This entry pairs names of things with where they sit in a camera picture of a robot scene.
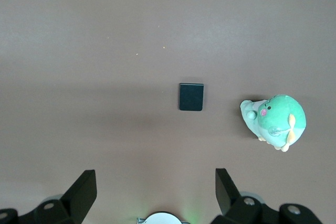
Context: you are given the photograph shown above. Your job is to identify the small black phone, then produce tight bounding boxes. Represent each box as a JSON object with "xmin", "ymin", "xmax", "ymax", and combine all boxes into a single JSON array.
[{"xmin": 178, "ymin": 82, "xmax": 205, "ymax": 112}]

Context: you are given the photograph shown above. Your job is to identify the brown table cover mat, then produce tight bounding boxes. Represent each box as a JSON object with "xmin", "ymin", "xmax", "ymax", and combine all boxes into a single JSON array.
[{"xmin": 0, "ymin": 0, "xmax": 336, "ymax": 224}]

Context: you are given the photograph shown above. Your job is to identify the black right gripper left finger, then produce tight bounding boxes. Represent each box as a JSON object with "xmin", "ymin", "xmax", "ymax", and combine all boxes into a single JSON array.
[{"xmin": 19, "ymin": 170, "xmax": 98, "ymax": 224}]

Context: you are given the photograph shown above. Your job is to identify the green dinosaur plush toy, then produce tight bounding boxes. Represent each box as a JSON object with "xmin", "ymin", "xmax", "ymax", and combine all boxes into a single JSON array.
[{"xmin": 239, "ymin": 94, "xmax": 307, "ymax": 153}]

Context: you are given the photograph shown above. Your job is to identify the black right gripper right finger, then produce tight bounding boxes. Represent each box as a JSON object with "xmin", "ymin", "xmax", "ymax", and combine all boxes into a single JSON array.
[{"xmin": 211, "ymin": 168, "xmax": 281, "ymax": 224}]

